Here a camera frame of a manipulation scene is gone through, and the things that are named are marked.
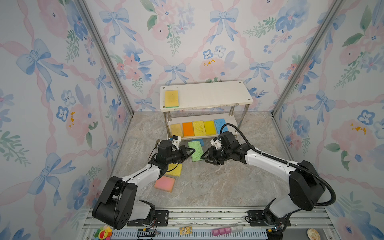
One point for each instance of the pale yellow orange-backed sponge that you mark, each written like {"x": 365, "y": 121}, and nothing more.
{"x": 176, "y": 130}

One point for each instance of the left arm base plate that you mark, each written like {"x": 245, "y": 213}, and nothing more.
{"x": 157, "y": 218}

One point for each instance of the orange sponge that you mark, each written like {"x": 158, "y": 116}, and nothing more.
{"x": 188, "y": 129}

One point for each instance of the round patterned disc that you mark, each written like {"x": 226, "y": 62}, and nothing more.
{"x": 313, "y": 234}

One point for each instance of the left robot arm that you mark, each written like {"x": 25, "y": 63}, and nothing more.
{"x": 117, "y": 204}

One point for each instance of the left corner metal post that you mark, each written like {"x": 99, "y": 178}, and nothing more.
{"x": 90, "y": 23}

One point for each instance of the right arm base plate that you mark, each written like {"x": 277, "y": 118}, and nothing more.
{"x": 257, "y": 218}

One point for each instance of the pink block strip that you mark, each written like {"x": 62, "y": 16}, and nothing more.
{"x": 227, "y": 230}

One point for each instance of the pink sponge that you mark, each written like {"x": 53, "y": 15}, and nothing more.
{"x": 165, "y": 184}

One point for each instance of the yellow green-backed sponge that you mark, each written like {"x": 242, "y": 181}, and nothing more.
{"x": 171, "y": 99}

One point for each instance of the right corner metal post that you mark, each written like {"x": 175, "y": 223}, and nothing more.
{"x": 321, "y": 32}

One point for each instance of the yellow sponge left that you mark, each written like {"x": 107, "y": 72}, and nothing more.
{"x": 174, "y": 170}

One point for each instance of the green sponge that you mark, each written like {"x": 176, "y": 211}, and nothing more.
{"x": 196, "y": 145}

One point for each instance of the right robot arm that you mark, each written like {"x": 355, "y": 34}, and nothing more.
{"x": 305, "y": 188}

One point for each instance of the bright yellow sponge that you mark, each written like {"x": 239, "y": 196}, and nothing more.
{"x": 210, "y": 128}

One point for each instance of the colourful toy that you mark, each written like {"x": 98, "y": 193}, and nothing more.
{"x": 103, "y": 233}

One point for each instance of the white two-tier shelf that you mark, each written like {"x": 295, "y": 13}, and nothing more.
{"x": 196, "y": 97}

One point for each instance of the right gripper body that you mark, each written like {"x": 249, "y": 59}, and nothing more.
{"x": 222, "y": 155}

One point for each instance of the blue sponge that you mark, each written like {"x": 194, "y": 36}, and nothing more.
{"x": 219, "y": 125}
{"x": 200, "y": 141}

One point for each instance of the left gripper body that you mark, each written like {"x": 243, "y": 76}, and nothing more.
{"x": 176, "y": 156}

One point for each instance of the yellow cellulose sponge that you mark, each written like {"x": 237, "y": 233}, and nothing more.
{"x": 199, "y": 128}

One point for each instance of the corner metal post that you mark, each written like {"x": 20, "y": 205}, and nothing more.
{"x": 90, "y": 23}
{"x": 321, "y": 32}

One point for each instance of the small circuit board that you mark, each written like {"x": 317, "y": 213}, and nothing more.
{"x": 185, "y": 231}

